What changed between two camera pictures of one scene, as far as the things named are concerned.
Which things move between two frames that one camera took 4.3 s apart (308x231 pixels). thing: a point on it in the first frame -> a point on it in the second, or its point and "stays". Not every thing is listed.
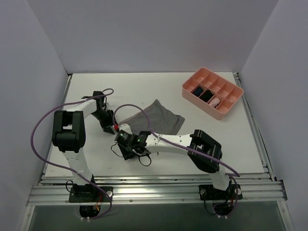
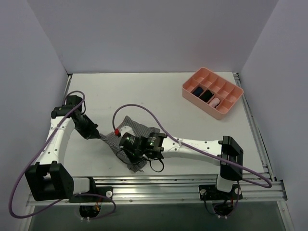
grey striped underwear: (163, 121) -> (113, 138)
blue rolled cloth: (198, 90) stays
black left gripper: (108, 126) -> (92, 131)
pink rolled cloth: (214, 102) stays
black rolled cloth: (206, 96) stays
